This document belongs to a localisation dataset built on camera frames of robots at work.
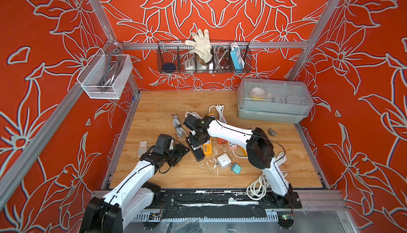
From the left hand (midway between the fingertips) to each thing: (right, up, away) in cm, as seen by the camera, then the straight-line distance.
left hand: (187, 152), depth 82 cm
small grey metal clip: (+51, +8, +13) cm, 53 cm away
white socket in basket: (+1, +50, +12) cm, 51 cm away
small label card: (-27, 0, +7) cm, 28 cm away
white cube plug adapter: (+20, -4, -2) cm, 20 cm away
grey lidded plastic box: (+52, +28, +11) cm, 60 cm away
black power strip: (+6, -1, +3) cm, 6 cm away
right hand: (+2, +3, +4) cm, 5 cm away
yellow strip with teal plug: (+11, 0, +5) cm, 12 cm away
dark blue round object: (-13, +49, +15) cm, 53 cm away
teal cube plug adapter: (+26, -8, -1) cm, 27 cm away
